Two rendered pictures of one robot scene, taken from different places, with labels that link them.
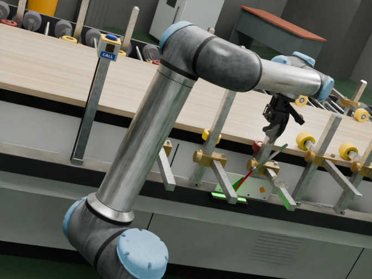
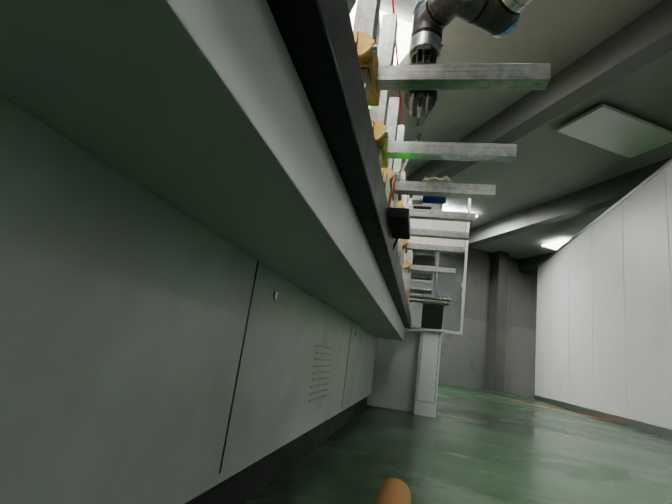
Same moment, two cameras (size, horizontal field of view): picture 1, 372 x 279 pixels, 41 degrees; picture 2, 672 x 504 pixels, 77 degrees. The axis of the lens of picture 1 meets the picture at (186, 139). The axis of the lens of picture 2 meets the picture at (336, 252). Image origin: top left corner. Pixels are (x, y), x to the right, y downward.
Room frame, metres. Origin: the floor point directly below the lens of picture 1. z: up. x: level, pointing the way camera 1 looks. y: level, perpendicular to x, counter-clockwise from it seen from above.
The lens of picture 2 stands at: (1.48, 0.65, 0.36)
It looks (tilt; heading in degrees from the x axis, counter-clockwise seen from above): 13 degrees up; 303
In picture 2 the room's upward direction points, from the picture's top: 8 degrees clockwise
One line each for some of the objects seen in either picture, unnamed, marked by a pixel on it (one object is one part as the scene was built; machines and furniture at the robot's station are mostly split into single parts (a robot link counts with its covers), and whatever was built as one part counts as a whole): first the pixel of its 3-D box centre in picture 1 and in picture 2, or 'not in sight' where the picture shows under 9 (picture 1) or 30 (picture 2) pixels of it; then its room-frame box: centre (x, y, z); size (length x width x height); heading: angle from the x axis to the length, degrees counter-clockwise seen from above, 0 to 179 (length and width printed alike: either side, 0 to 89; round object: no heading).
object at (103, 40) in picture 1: (108, 48); not in sight; (1.73, 0.38, 1.18); 0.07 x 0.07 x 0.08; 20
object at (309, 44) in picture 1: (273, 43); not in sight; (8.38, -0.81, 0.37); 1.37 x 0.71 x 0.74; 51
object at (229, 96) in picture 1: (212, 139); (379, 104); (1.91, -0.10, 0.92); 0.04 x 0.04 x 0.48; 20
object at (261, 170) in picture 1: (262, 167); (384, 184); (2.00, -0.36, 0.84); 0.14 x 0.06 x 0.05; 110
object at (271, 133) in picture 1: (271, 134); (424, 107); (1.88, -0.31, 1.04); 0.06 x 0.03 x 0.09; 110
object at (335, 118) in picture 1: (314, 161); (393, 188); (2.08, -0.57, 0.93); 0.04 x 0.04 x 0.48; 20
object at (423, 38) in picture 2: (289, 91); (425, 49); (1.90, -0.31, 1.23); 0.10 x 0.09 x 0.05; 20
